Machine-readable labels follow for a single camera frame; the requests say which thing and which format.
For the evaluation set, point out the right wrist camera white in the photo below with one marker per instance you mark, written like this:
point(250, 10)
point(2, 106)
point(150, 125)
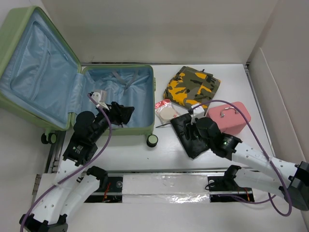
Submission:
point(196, 112)

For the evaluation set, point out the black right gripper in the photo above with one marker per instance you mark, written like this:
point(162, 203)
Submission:
point(187, 128)

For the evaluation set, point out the metal base rail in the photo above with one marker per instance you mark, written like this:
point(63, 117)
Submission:
point(174, 188)

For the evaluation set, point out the pink jewelry box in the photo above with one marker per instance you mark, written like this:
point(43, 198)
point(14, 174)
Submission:
point(227, 118)

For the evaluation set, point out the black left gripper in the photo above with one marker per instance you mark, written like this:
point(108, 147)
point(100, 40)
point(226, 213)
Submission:
point(119, 113)

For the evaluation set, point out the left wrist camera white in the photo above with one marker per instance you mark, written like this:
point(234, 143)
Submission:
point(98, 98)

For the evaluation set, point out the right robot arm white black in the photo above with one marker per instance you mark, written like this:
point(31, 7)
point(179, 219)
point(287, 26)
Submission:
point(287, 180)

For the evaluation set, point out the powder puff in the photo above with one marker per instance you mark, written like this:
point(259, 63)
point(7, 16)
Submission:
point(165, 111)

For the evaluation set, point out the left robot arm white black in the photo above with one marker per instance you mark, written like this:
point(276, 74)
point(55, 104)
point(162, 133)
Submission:
point(75, 180)

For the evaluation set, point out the camouflage clothing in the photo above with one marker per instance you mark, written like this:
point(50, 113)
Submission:
point(190, 86)

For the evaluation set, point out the green hard-shell suitcase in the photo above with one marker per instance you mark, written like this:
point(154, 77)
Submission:
point(43, 82)

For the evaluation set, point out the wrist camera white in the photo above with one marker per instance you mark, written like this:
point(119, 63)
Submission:
point(196, 112)
point(98, 98)

